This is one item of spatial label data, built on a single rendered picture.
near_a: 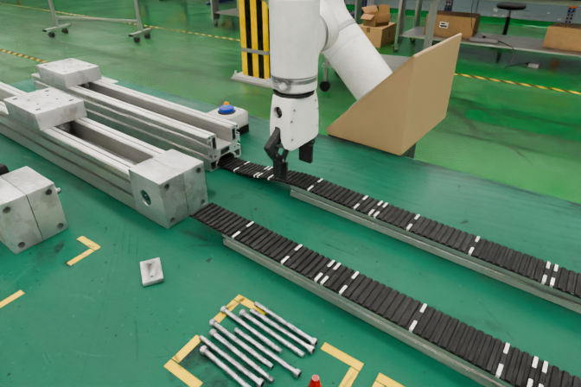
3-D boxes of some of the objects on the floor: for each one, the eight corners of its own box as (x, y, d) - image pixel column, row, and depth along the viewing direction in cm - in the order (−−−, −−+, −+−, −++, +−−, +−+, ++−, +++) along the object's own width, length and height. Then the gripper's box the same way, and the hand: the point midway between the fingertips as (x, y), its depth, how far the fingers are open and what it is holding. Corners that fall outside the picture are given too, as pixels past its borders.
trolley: (428, 85, 396) (448, -29, 346) (422, 104, 351) (443, -25, 302) (327, 74, 430) (332, -32, 380) (309, 90, 385) (312, -29, 336)
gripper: (304, 70, 81) (303, 149, 90) (245, 92, 69) (251, 181, 77) (336, 76, 77) (332, 158, 86) (280, 102, 65) (282, 193, 74)
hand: (293, 164), depth 81 cm, fingers open, 8 cm apart
